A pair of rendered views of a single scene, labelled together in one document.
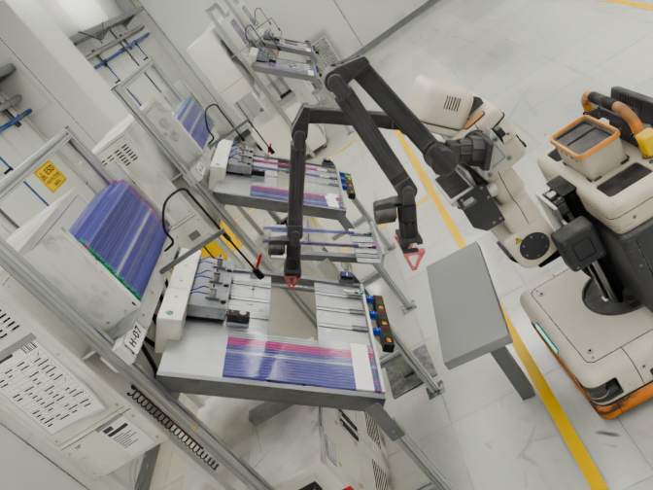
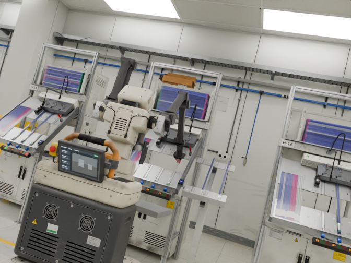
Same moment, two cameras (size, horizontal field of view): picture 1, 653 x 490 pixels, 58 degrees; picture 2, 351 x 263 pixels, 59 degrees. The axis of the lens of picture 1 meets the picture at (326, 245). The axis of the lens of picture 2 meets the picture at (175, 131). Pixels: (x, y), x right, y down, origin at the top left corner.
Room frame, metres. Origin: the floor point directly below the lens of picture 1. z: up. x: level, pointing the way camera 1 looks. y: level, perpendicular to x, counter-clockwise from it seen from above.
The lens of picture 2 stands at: (2.13, -2.60, 1.04)
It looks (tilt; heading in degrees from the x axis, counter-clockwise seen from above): 3 degrees up; 92
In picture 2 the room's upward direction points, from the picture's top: 14 degrees clockwise
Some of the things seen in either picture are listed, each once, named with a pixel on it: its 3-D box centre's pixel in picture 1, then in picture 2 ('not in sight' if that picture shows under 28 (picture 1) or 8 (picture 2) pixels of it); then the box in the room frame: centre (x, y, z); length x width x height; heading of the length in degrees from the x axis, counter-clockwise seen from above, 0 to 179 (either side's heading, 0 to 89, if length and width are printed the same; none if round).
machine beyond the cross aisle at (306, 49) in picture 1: (264, 61); not in sight; (8.23, -0.86, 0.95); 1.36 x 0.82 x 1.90; 76
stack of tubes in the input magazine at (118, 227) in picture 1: (117, 241); (183, 103); (2.00, 0.56, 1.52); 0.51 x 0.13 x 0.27; 166
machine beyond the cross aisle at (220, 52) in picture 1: (257, 86); not in sight; (6.83, -0.50, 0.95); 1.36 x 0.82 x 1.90; 76
